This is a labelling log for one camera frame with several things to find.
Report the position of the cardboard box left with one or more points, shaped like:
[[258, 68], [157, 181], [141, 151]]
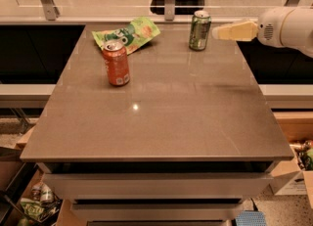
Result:
[[20, 187]]

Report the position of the orange soda can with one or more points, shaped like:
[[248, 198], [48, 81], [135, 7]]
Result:
[[116, 62]]

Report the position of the green bag in left box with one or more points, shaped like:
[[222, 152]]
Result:
[[34, 209]]

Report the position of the blue perforated pad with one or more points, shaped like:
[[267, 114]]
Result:
[[250, 218]]

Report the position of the green soda can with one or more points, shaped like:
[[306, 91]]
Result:
[[200, 26]]

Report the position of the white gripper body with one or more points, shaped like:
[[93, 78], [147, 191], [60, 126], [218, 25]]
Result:
[[270, 29]]

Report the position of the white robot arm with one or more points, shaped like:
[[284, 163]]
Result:
[[297, 30]]

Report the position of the cardboard box right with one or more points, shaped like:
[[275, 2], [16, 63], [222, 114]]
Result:
[[289, 177]]

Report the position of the cardboard box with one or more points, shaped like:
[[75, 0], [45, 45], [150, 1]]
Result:
[[20, 187], [289, 177]]

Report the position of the grey drawer cabinet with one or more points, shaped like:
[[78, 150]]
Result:
[[157, 197]]

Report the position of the green snack bag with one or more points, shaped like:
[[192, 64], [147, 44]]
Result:
[[139, 32]]

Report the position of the crushed cans in left box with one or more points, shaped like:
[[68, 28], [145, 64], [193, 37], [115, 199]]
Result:
[[42, 193]]

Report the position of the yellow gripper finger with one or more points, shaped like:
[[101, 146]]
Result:
[[237, 31]]

